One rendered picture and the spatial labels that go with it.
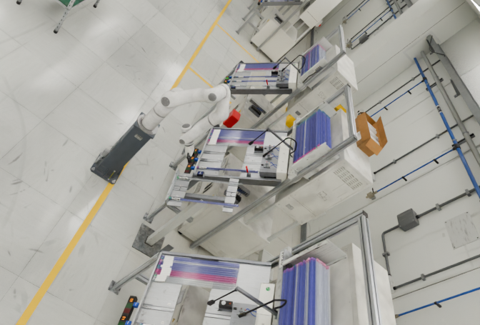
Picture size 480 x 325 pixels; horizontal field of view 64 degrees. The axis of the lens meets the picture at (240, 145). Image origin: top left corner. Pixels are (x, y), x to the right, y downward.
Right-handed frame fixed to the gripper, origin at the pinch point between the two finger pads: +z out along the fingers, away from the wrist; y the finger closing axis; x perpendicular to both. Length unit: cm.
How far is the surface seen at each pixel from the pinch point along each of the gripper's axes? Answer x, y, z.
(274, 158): 66, -11, 4
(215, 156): 15.2, -16.6, 10.2
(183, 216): -0.2, 35.8, 29.3
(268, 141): 58, -44, 10
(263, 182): 60, 10, 12
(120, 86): -111, -113, -2
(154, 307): 11, 123, 10
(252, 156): 47, -20, 10
